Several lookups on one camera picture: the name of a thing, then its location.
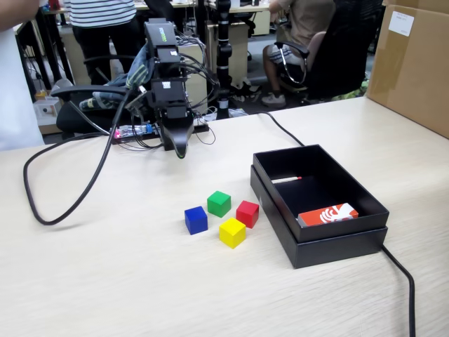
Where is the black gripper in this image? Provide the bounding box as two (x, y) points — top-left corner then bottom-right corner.
(156, 100), (196, 160)

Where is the green wooden cube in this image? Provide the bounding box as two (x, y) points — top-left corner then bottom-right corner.
(206, 190), (232, 218)

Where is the blue wooden cube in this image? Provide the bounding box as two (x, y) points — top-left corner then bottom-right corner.
(184, 206), (208, 235)

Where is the red wooden cube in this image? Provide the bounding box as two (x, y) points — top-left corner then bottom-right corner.
(236, 200), (260, 229)

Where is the yellow wooden cube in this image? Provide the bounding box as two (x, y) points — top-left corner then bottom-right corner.
(218, 217), (246, 249)

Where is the small white box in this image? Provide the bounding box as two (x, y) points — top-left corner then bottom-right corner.
(33, 98), (62, 136)

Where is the black cardboard box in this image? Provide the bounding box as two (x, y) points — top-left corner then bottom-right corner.
(252, 143), (391, 243)

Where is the black open box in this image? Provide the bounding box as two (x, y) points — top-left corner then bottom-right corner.
(249, 164), (389, 270)

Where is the large brown cardboard box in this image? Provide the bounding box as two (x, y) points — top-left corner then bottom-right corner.
(366, 0), (449, 140)

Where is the beige drawer cabinet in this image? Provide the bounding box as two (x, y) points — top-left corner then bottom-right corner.
(175, 44), (208, 116)

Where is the controller board pink light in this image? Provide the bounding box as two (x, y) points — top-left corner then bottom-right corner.
(114, 123), (157, 138)

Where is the striped blue green cloth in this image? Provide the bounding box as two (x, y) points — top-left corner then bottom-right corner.
(79, 47), (155, 112)

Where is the black vertical pole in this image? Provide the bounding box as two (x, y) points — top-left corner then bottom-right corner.
(214, 0), (234, 122)

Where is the black office chair with clothes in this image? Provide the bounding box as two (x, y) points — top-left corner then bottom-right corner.
(51, 54), (159, 140)

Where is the person in striped shirt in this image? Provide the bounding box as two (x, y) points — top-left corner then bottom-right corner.
(62, 0), (141, 86)

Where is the orange and white carton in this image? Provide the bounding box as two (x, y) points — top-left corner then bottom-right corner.
(297, 202), (359, 228)

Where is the person in white shirt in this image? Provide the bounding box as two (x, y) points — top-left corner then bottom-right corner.
(0, 0), (47, 152)

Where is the green patterned bag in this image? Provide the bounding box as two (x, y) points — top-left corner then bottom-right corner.
(328, 79), (370, 103)

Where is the seated person beige shirt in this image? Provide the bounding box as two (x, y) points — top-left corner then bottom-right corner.
(261, 0), (337, 109)

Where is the black mesh office chair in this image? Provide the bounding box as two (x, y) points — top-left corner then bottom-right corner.
(274, 0), (384, 103)

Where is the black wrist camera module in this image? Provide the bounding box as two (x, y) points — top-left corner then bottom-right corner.
(128, 84), (156, 117)

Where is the thin black wire bundle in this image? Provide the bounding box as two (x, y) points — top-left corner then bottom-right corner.
(173, 29), (221, 145)

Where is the wooden desk pedestal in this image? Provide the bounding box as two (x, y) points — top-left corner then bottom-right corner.
(205, 20), (250, 87)

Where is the thick black looped cable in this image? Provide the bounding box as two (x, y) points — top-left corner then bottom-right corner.
(22, 86), (141, 226)

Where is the thick black power cable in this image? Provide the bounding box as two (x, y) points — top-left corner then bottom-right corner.
(255, 111), (417, 337)

